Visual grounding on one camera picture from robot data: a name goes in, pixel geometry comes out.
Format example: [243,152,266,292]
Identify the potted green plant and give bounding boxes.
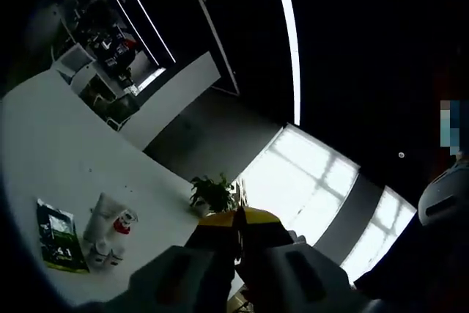
[188,172,240,218]

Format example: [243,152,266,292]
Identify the white worn device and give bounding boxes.
[417,164,469,227]

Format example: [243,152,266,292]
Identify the grey office chair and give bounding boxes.
[78,74,141,131]

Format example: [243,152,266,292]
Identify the long ceiling light strip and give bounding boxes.
[115,0,177,65]

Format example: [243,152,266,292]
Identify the green black skincare sachet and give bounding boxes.
[35,198,91,275]

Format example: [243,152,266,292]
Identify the tall white skincare tube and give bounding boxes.
[83,191,128,245]

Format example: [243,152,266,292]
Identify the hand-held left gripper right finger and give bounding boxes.
[237,207,367,313]

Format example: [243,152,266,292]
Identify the person's black clothing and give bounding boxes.
[353,213,469,313]

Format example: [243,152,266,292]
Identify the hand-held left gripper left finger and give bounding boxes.
[128,212,239,313]

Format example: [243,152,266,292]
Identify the white red-collared skincare pump bottle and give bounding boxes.
[111,208,139,254]

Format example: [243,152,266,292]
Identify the ring ceiling light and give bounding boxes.
[270,0,303,128]

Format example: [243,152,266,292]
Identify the bright window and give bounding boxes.
[237,124,418,287]

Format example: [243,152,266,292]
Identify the small grey skincare tube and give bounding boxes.
[89,240,111,267]

